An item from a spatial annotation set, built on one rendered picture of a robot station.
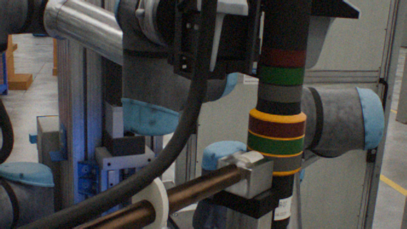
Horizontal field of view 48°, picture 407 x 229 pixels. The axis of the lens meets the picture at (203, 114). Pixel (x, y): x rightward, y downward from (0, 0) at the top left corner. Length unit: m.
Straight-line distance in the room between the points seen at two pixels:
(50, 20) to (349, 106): 0.55
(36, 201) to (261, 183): 0.78
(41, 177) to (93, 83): 0.29
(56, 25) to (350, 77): 1.94
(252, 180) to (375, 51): 2.33
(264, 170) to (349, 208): 2.52
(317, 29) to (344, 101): 0.47
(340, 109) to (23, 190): 0.66
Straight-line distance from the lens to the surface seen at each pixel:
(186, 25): 0.42
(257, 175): 0.32
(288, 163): 0.35
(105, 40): 0.78
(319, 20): 0.38
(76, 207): 0.23
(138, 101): 0.57
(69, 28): 0.84
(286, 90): 0.34
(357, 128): 0.85
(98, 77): 1.19
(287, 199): 0.37
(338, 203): 2.78
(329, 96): 0.84
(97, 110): 1.21
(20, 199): 1.04
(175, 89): 0.59
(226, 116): 2.30
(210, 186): 0.29
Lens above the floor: 1.64
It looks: 14 degrees down
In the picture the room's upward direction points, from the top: 3 degrees clockwise
